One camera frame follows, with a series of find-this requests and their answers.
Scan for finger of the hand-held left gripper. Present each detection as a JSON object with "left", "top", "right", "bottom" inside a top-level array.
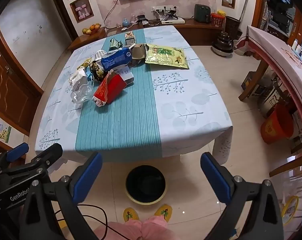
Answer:
[
  {"left": 0, "top": 142, "right": 29, "bottom": 174},
  {"left": 0, "top": 144, "right": 63, "bottom": 180}
]

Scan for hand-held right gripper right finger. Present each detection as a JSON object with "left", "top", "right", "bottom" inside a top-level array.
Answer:
[{"left": 200, "top": 152, "right": 284, "bottom": 240}]

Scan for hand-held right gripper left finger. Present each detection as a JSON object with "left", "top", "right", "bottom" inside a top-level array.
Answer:
[{"left": 18, "top": 152, "right": 109, "bottom": 240}]

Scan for black bin with yellow rim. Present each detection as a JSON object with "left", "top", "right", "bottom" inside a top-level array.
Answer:
[{"left": 125, "top": 165, "right": 167, "bottom": 205}]

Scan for clear plastic cup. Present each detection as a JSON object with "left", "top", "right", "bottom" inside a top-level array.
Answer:
[{"left": 70, "top": 84, "right": 94, "bottom": 104}]

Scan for white paper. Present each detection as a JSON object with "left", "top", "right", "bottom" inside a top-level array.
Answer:
[{"left": 68, "top": 67, "right": 88, "bottom": 88}]

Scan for red carton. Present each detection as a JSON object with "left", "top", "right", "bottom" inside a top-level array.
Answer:
[{"left": 92, "top": 69, "right": 128, "bottom": 107}]

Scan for checkered paper cup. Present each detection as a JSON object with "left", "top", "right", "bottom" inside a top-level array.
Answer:
[{"left": 95, "top": 50, "right": 108, "bottom": 62}]

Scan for blue milk pouch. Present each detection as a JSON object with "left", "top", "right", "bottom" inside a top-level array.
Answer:
[{"left": 101, "top": 47, "right": 134, "bottom": 70}]

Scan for yellow green snack bag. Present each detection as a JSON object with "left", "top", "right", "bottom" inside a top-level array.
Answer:
[{"left": 145, "top": 44, "right": 190, "bottom": 70}]

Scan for brown paper cup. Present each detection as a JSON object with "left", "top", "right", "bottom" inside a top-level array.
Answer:
[{"left": 131, "top": 44, "right": 148, "bottom": 60}]

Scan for yellow knitted slipper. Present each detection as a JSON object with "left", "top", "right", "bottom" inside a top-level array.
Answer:
[
  {"left": 154, "top": 204, "right": 171, "bottom": 222},
  {"left": 123, "top": 207, "right": 140, "bottom": 222}
]

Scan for teal striped table runner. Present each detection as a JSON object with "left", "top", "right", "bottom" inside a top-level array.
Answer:
[{"left": 76, "top": 27, "right": 162, "bottom": 159}]

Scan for dining table with tablecloth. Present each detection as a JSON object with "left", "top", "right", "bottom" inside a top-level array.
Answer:
[{"left": 35, "top": 25, "right": 233, "bottom": 165}]

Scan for red plastic bucket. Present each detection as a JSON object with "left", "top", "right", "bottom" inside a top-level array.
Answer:
[{"left": 260, "top": 104, "right": 294, "bottom": 144}]

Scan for yellow round hoop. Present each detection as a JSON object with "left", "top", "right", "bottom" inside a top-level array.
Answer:
[{"left": 282, "top": 196, "right": 300, "bottom": 225}]

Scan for dark patterned wrapper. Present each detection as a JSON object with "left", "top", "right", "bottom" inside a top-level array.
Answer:
[{"left": 88, "top": 61, "right": 109, "bottom": 82}]

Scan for gold foil wrapper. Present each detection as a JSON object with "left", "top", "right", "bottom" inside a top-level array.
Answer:
[{"left": 78, "top": 58, "right": 91, "bottom": 70}]

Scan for blue printed cardboard box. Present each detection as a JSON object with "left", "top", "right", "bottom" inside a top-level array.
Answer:
[{"left": 242, "top": 71, "right": 256, "bottom": 90}]

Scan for white printed box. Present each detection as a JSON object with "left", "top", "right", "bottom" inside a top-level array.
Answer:
[{"left": 113, "top": 66, "right": 136, "bottom": 84}]

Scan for green foil pouch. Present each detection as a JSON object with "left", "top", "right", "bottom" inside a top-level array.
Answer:
[{"left": 109, "top": 38, "right": 123, "bottom": 50}]

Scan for bowl of fruit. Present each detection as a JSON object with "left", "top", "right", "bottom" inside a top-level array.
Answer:
[{"left": 81, "top": 24, "right": 102, "bottom": 35}]

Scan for dark ceramic jar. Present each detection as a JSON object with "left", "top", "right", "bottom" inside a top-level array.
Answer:
[{"left": 211, "top": 31, "right": 235, "bottom": 57}]

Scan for table with pink tablecloth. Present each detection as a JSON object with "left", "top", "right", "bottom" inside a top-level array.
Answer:
[{"left": 234, "top": 25, "right": 302, "bottom": 155}]

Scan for dark wooden door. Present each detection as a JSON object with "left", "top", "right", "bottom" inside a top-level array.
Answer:
[{"left": 50, "top": 0, "right": 78, "bottom": 39}]

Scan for wooden television cabinet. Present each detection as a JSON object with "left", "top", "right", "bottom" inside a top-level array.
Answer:
[{"left": 67, "top": 17, "right": 241, "bottom": 53}]

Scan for group of toiletry bottles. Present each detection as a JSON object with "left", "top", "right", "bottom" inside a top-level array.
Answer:
[{"left": 292, "top": 40, "right": 302, "bottom": 63}]

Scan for dark wicker bin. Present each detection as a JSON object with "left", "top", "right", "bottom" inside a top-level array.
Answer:
[{"left": 224, "top": 16, "right": 241, "bottom": 33}]

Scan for red plastic container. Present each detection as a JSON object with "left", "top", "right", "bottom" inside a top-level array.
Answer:
[{"left": 211, "top": 10, "right": 227, "bottom": 27}]

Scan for white set-top box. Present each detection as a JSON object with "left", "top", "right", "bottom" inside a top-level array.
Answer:
[{"left": 161, "top": 17, "right": 186, "bottom": 25}]

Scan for dark green air fryer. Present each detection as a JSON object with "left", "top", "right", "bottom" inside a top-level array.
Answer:
[{"left": 194, "top": 4, "right": 211, "bottom": 22}]

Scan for black gadget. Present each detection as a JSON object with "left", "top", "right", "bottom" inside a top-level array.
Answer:
[{"left": 164, "top": 10, "right": 179, "bottom": 20}]

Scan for grey long stick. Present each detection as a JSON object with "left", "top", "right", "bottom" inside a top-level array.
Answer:
[{"left": 239, "top": 0, "right": 251, "bottom": 20}]

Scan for colourful wall chart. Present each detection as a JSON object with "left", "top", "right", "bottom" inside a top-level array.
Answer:
[{"left": 0, "top": 115, "right": 11, "bottom": 143}]

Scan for black cable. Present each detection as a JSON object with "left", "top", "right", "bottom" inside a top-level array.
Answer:
[{"left": 53, "top": 204, "right": 131, "bottom": 240}]

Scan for white wall outlets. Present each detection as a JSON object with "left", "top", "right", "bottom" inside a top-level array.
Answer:
[{"left": 151, "top": 5, "right": 179, "bottom": 12}]

